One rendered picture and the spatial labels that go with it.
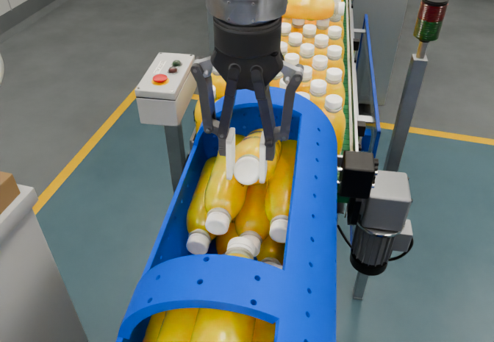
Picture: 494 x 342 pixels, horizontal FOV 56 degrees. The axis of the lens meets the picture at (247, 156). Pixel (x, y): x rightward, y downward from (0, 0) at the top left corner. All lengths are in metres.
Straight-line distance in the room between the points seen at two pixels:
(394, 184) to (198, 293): 0.81
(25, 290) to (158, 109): 0.51
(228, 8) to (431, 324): 1.77
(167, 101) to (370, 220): 0.61
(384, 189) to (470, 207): 1.39
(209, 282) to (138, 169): 2.10
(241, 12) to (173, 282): 0.31
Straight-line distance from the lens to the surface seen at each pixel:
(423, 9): 1.27
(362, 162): 1.08
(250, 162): 0.64
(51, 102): 3.36
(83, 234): 2.35
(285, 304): 0.56
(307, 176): 0.72
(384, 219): 1.27
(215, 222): 0.75
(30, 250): 1.16
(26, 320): 1.24
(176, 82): 1.16
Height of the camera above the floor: 1.68
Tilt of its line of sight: 40 degrees down
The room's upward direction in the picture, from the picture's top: straight up
